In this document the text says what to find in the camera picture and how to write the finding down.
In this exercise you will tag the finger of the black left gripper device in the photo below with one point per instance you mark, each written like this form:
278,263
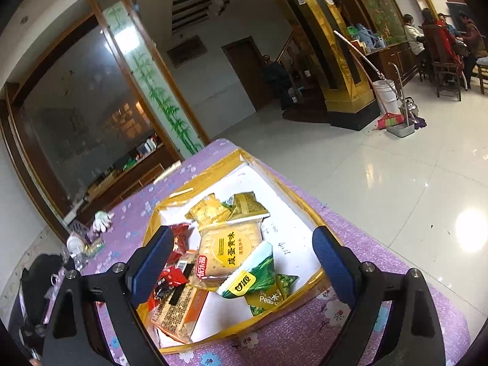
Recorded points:
131,284

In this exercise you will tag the black right gripper finger device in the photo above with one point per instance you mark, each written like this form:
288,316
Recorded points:
361,286

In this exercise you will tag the red black sugar candy packet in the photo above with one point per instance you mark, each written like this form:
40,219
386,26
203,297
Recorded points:
170,278

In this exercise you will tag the orange cracker packet with barcode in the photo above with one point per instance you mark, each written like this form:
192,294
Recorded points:
177,315

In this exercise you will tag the dark red date snack packet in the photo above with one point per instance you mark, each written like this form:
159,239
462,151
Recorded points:
181,233

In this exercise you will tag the green pea snack packet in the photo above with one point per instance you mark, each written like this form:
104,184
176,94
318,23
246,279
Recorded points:
257,281

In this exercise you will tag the salted egg yolk biscuit packet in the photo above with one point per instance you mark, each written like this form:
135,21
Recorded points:
222,250

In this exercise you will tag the gold foil snack packet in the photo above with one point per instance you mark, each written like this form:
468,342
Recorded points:
209,212

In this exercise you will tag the yellow green snack packet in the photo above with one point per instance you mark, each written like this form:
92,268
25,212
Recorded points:
245,205

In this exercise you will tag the green biscuit packet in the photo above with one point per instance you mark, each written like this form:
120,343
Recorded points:
92,250

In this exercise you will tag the white plastic jar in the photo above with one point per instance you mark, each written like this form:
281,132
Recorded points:
75,245

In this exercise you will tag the white cloth glove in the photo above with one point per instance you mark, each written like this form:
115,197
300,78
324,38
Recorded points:
102,221

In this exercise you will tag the black backpack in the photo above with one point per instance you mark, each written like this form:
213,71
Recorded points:
30,314

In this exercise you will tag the yellow cardboard box tray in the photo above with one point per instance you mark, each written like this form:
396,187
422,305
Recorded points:
289,229

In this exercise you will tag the wooden counter cabinet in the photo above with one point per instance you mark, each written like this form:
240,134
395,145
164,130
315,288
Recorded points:
119,185

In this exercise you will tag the white tube on table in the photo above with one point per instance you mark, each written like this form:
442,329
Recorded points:
167,172

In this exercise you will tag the broom and dustpan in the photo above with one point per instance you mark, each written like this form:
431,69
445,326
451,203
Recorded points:
395,117

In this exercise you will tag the white bucket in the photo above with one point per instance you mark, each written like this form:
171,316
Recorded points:
386,95

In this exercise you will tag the person in dark coat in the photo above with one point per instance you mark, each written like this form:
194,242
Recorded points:
278,79

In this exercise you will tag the wooden chair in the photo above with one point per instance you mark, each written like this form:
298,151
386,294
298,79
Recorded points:
447,78

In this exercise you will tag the seated person in white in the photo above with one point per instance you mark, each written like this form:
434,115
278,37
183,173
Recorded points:
414,36

